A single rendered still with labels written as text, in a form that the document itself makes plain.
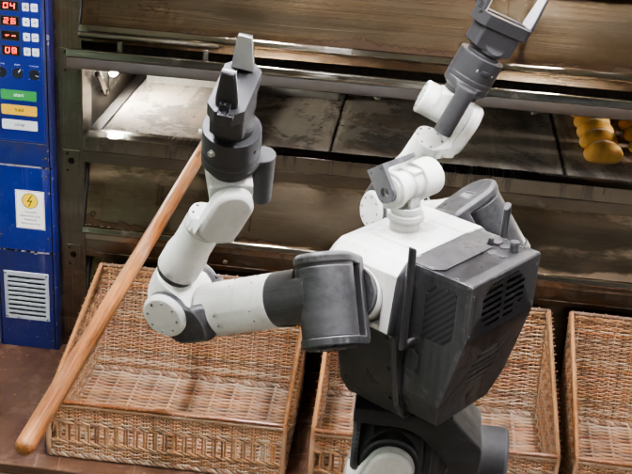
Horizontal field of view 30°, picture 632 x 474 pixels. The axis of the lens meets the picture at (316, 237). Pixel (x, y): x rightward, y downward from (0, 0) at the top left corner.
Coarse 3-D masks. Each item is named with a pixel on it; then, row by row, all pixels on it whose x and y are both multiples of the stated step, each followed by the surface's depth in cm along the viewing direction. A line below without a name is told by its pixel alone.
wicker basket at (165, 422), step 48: (96, 288) 298; (144, 336) 304; (240, 336) 302; (288, 336) 301; (96, 384) 298; (144, 384) 300; (192, 384) 301; (240, 384) 303; (288, 384) 303; (48, 432) 268; (96, 432) 268; (144, 432) 266; (192, 432) 264; (240, 432) 264; (288, 432) 268
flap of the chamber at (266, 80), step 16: (80, 64) 269; (96, 64) 269; (112, 64) 269; (128, 64) 268; (144, 64) 268; (208, 80) 267; (272, 80) 266; (288, 80) 266; (304, 80) 265; (384, 96) 264; (400, 96) 264; (416, 96) 264; (544, 112) 262; (560, 112) 261; (576, 112) 261; (592, 112) 261; (608, 112) 260; (624, 112) 260
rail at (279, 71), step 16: (160, 64) 268; (176, 64) 267; (192, 64) 267; (208, 64) 266; (224, 64) 266; (320, 80) 265; (336, 80) 265; (352, 80) 264; (368, 80) 264; (384, 80) 264; (400, 80) 263; (416, 80) 263; (496, 96) 262; (512, 96) 262; (528, 96) 261; (544, 96) 261; (560, 96) 261; (576, 96) 260
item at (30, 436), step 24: (192, 168) 269; (168, 216) 246; (144, 240) 233; (120, 288) 214; (96, 312) 206; (96, 336) 199; (72, 360) 190; (72, 384) 187; (48, 408) 178; (24, 432) 172
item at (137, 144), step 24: (96, 144) 293; (120, 144) 292; (144, 144) 291; (168, 144) 291; (192, 144) 292; (288, 168) 290; (312, 168) 289; (336, 168) 288; (360, 168) 288; (456, 168) 288; (480, 168) 289; (504, 192) 286; (528, 192) 286; (552, 192) 285; (576, 192) 284; (600, 192) 283; (624, 192) 283
